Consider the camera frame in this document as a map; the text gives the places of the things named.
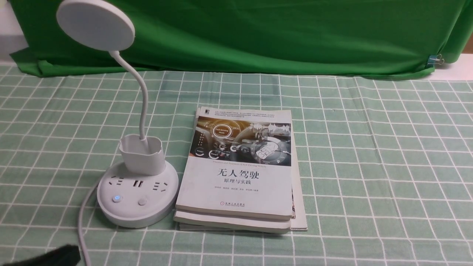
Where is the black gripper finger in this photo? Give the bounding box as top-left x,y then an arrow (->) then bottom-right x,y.
3,244 -> 81,266

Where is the white desk lamp with sockets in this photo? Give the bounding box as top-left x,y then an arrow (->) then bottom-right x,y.
56,0 -> 179,228

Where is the middle white book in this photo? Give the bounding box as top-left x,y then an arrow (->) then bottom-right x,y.
174,211 -> 292,234

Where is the top book self-driving cover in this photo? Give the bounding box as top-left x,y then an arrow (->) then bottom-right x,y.
176,107 -> 292,221

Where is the bottom thin book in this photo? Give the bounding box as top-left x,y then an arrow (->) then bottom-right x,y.
177,142 -> 308,232

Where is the green backdrop cloth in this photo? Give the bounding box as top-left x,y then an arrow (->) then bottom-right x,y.
8,0 -> 473,81

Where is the blue binder clip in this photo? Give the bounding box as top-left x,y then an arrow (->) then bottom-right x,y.
426,54 -> 445,68

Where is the white lamp power cable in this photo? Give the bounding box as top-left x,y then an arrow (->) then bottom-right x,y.
77,180 -> 101,266

